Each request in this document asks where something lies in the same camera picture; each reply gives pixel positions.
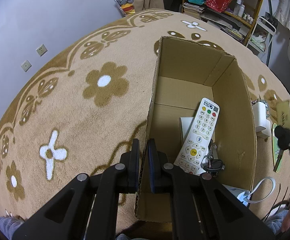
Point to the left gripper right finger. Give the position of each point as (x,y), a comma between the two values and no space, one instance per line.
(156,161)

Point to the wall socket plate lower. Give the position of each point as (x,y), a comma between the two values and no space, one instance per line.
(26,65)

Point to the wall socket plate upper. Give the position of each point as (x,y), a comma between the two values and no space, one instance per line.
(41,50)

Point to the green oval Pochacco speaker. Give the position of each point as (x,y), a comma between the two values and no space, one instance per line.
(275,146)

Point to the wooden bookshelf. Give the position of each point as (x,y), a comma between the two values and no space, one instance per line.
(238,20)

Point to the wall socket plate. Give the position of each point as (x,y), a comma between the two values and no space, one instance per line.
(41,50)
(26,65)

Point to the black car key bunch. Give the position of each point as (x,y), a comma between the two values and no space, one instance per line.
(211,163)

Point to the black single key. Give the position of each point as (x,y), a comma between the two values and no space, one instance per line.
(283,141)

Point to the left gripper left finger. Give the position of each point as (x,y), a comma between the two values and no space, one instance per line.
(131,160)

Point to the white metal trolley cart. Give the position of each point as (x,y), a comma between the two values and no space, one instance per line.
(261,36)

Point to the plastic bag of toys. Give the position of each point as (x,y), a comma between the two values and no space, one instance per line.
(126,7)

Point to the stack of books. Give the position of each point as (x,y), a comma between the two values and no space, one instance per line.
(193,10)

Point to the white tall charger block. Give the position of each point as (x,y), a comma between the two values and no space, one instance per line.
(261,121)

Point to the white rectangular device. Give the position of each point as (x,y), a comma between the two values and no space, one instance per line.
(185,125)

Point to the white TV remote control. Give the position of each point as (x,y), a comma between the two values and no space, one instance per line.
(193,153)

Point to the brown floral carpet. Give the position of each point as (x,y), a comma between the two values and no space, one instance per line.
(83,109)

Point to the cardboard box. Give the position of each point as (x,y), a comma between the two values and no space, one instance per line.
(175,75)

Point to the light blue cylindrical power bank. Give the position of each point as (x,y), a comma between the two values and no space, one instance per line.
(244,196)

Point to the tan key tag card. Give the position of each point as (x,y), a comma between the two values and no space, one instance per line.
(283,114)

